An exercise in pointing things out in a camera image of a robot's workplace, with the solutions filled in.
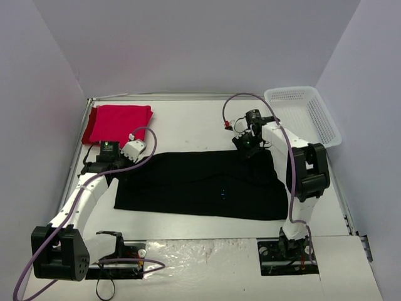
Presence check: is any black t shirt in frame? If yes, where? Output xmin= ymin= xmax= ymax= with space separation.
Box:
xmin=114 ymin=150 xmax=288 ymax=221

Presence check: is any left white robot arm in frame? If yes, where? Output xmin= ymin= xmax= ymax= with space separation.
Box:
xmin=31 ymin=139 xmax=147 ymax=281

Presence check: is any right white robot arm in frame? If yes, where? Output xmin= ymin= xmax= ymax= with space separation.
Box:
xmin=225 ymin=109 xmax=330 ymax=259

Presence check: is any folded red t shirt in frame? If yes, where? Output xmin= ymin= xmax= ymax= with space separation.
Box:
xmin=81 ymin=105 xmax=153 ymax=147

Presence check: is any white plastic basket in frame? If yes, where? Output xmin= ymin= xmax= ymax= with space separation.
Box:
xmin=264 ymin=86 xmax=342 ymax=148

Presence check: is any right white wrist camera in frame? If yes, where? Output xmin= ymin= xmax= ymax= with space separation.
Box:
xmin=224 ymin=117 xmax=249 ymax=138

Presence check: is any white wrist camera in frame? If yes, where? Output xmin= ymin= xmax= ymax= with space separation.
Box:
xmin=224 ymin=117 xmax=249 ymax=138
xmin=120 ymin=134 xmax=147 ymax=162

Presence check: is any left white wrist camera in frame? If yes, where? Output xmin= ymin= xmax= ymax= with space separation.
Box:
xmin=120 ymin=134 xmax=147 ymax=162

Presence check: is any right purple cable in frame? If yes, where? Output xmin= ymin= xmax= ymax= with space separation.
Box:
xmin=222 ymin=92 xmax=316 ymax=263

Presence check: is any purple cable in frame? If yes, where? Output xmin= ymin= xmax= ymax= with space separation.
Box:
xmin=12 ymin=127 xmax=166 ymax=300
xmin=222 ymin=92 xmax=316 ymax=263

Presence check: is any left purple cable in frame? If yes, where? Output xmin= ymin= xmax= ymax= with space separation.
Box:
xmin=12 ymin=127 xmax=166 ymax=300

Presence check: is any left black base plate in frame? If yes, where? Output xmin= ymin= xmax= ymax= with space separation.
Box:
xmin=85 ymin=241 xmax=146 ymax=280

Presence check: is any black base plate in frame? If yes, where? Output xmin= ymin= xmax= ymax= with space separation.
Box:
xmin=257 ymin=239 xmax=319 ymax=277
xmin=85 ymin=241 xmax=146 ymax=280

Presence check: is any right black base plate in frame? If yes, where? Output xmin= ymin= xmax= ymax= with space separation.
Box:
xmin=257 ymin=239 xmax=319 ymax=277

